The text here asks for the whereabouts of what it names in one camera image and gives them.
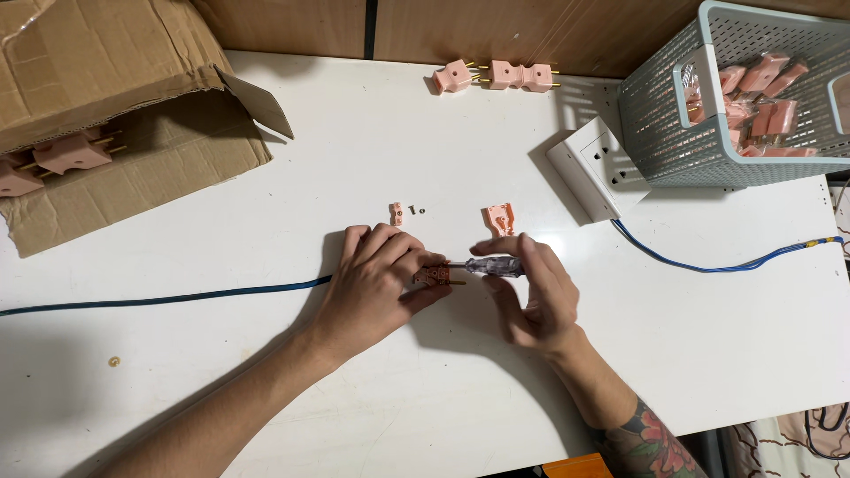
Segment pink plug cover shell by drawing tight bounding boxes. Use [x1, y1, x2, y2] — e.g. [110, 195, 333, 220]
[482, 202, 517, 239]

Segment orange box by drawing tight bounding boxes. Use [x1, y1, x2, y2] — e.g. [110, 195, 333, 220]
[541, 453, 614, 478]

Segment person's left hand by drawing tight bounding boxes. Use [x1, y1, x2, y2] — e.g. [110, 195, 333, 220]
[311, 223, 454, 361]

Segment black cable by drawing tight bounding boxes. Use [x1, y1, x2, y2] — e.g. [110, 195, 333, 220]
[804, 401, 850, 461]

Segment pink two-pin plug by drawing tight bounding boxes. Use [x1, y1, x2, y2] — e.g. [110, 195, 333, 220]
[0, 153, 47, 199]
[31, 129, 128, 176]
[431, 59, 482, 95]
[479, 60, 527, 91]
[521, 63, 562, 93]

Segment dark blue power cable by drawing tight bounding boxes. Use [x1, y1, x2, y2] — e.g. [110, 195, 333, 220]
[0, 275, 334, 318]

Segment person's right hand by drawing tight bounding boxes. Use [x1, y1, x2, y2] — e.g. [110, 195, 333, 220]
[470, 232, 587, 357]

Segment blue socket cable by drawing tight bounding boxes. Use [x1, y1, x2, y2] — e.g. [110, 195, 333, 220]
[611, 218, 846, 274]

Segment grey plastic basket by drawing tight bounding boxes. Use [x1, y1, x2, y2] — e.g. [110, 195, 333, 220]
[617, 0, 850, 189]

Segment patterned cloth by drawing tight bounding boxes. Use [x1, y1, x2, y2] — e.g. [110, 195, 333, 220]
[729, 410, 850, 478]

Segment pink plug base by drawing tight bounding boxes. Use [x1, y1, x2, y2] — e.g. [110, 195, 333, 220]
[413, 263, 468, 288]

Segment white wall socket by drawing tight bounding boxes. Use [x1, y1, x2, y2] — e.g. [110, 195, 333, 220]
[546, 116, 653, 224]

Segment heap of bagged pink plugs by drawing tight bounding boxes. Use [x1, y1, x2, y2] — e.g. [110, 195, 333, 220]
[683, 52, 819, 159]

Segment brown cardboard box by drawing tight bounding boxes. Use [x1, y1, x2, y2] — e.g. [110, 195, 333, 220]
[0, 0, 295, 259]

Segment clear handle screwdriver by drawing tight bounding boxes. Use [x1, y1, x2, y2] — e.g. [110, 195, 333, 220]
[446, 255, 527, 279]

